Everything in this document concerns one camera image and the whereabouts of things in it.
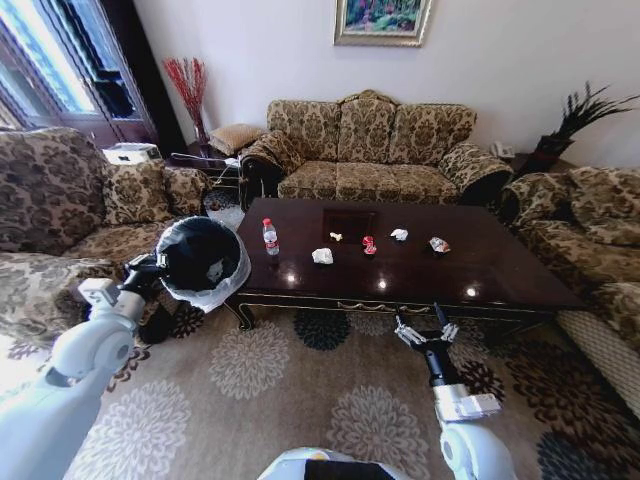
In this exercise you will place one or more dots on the floral sofa with square cushion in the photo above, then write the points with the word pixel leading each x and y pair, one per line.
pixel 45 200

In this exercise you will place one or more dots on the dark side table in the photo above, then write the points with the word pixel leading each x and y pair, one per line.
pixel 205 162

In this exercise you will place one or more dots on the black bin with clear liner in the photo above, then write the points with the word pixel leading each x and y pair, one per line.
pixel 200 250

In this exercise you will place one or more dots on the white tissue box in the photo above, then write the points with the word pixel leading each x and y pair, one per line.
pixel 131 152

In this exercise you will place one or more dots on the floral sofa beside feather plant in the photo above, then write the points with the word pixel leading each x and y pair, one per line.
pixel 590 260

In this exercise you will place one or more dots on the patterned floral rug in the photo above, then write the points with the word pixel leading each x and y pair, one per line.
pixel 250 380

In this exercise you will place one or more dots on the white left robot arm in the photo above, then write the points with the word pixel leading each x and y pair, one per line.
pixel 75 350

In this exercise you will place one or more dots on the three-seat floral sofa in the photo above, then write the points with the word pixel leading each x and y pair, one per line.
pixel 370 150

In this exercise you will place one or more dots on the white robot front shell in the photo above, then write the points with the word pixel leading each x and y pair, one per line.
pixel 325 465

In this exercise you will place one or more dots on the clear water bottle red label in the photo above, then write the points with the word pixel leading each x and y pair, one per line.
pixel 271 237

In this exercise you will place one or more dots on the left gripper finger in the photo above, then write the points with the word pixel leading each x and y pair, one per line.
pixel 161 260

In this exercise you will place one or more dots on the dark feather plant in pot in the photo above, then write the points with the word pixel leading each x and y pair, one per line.
pixel 575 120

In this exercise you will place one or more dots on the red decorative branches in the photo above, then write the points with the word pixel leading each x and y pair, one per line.
pixel 189 90

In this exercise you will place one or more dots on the dark wooden coffee table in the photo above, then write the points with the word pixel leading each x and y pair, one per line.
pixel 400 280

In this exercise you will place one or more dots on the crushed red can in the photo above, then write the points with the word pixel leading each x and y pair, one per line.
pixel 370 245

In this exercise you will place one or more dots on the golden cushion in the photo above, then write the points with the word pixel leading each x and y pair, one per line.
pixel 235 137

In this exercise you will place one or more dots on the floral square cushion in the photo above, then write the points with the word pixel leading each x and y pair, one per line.
pixel 135 192

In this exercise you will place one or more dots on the large crumpled white paper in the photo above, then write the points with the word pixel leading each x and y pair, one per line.
pixel 322 256

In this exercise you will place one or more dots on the window with dark frame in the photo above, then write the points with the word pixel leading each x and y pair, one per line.
pixel 55 60

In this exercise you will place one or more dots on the small crumpled white paper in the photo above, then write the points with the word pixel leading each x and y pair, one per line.
pixel 399 234

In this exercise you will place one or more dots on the small cream scrap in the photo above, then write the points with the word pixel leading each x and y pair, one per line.
pixel 336 236

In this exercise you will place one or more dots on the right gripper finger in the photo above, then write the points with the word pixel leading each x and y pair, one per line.
pixel 407 332
pixel 444 325

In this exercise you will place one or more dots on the white trash piece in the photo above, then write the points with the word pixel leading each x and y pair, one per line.
pixel 216 271

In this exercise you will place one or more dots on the crumpled red white wrapper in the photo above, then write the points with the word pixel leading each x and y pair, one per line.
pixel 439 244

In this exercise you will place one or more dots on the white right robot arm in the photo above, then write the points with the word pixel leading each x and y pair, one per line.
pixel 475 440

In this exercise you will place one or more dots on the framed painting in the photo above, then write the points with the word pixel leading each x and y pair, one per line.
pixel 382 20

